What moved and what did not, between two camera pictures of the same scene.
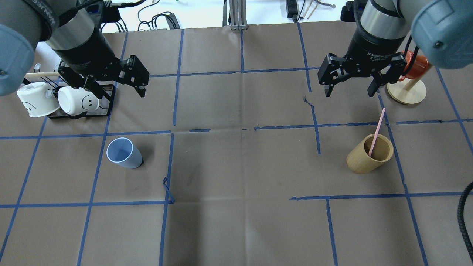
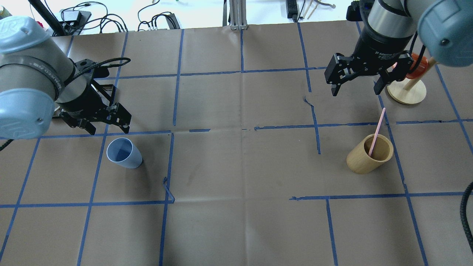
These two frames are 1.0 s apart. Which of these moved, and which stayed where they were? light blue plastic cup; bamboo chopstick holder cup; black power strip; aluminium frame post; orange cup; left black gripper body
Moved: left black gripper body
Stayed: bamboo chopstick holder cup; aluminium frame post; light blue plastic cup; orange cup; black power strip
